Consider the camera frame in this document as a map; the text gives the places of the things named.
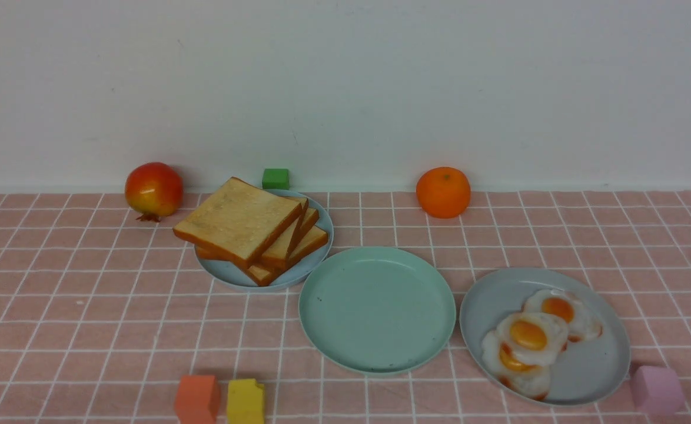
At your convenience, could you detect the toast slice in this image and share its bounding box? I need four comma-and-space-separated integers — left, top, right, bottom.
286, 207, 319, 259
259, 196, 310, 269
197, 226, 331, 293
172, 177, 303, 269

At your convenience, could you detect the fried egg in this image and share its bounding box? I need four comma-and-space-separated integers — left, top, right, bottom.
494, 312, 569, 367
481, 330, 551, 402
522, 289, 603, 343

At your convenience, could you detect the green cube block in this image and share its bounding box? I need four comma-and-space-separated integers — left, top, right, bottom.
262, 168, 291, 190

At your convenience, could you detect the orange tangerine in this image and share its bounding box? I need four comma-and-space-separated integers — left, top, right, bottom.
416, 167, 472, 219

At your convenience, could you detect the mint green plate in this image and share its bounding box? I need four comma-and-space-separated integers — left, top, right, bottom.
298, 247, 457, 376

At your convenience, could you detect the light blue plate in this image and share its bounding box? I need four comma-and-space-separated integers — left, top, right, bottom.
195, 190, 334, 292

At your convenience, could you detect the red yellow pomegranate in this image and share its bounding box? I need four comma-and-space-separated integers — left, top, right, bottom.
124, 162, 184, 223

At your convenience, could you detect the yellow block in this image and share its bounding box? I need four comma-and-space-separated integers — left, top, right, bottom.
225, 379, 265, 424

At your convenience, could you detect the orange block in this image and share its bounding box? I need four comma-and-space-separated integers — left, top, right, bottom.
174, 374, 221, 424

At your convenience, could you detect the pink grid tablecloth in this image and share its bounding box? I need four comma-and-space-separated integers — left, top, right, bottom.
0, 191, 691, 423

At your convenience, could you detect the grey plate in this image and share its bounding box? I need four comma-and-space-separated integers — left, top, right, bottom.
459, 268, 631, 407

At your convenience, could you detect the pink block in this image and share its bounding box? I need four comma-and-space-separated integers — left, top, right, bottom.
630, 365, 686, 415

